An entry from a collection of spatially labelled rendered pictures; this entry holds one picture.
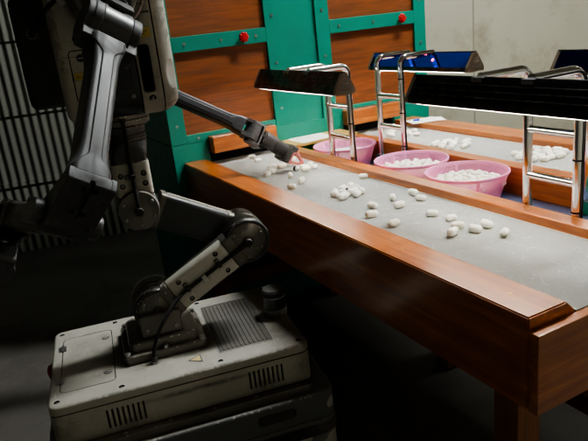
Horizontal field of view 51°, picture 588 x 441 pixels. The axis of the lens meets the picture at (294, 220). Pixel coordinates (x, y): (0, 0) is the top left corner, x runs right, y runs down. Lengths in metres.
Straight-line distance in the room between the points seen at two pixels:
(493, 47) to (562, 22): 0.67
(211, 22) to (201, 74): 0.21
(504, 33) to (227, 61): 3.14
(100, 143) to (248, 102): 1.76
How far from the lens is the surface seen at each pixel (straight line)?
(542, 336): 1.13
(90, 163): 0.98
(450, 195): 1.83
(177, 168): 2.62
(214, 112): 2.24
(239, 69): 2.70
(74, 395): 1.64
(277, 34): 2.77
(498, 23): 5.34
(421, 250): 1.40
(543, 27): 5.61
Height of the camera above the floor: 1.28
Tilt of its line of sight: 18 degrees down
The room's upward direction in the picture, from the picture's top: 6 degrees counter-clockwise
